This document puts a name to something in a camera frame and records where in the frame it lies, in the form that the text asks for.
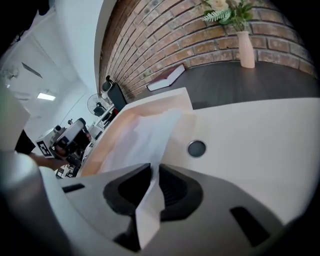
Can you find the black office chair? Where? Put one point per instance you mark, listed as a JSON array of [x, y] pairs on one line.
[[117, 96]]

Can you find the white hardcover book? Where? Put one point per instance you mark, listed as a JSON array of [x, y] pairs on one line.
[[163, 80]]

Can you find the rectangular ceiling light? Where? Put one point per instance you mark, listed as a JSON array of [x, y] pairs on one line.
[[46, 96]]

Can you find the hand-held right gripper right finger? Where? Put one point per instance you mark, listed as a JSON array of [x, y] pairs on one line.
[[180, 197]]

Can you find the white sheet of paper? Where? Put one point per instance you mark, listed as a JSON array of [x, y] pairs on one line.
[[147, 140]]

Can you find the bouquet of flowers and ferns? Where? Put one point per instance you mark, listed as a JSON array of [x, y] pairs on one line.
[[225, 12]]

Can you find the pale pink vase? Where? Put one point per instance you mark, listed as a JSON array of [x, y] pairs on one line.
[[246, 50]]

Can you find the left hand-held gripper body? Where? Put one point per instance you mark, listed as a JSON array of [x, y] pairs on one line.
[[62, 140]]

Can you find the white paper box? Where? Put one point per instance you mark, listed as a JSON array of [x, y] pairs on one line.
[[250, 140]]

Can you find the person's left forearm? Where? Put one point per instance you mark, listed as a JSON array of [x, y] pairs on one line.
[[48, 161]]

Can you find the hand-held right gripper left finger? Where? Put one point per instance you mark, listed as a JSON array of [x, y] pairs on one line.
[[125, 192]]

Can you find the black standing fan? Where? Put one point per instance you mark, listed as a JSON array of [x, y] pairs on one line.
[[94, 103]]

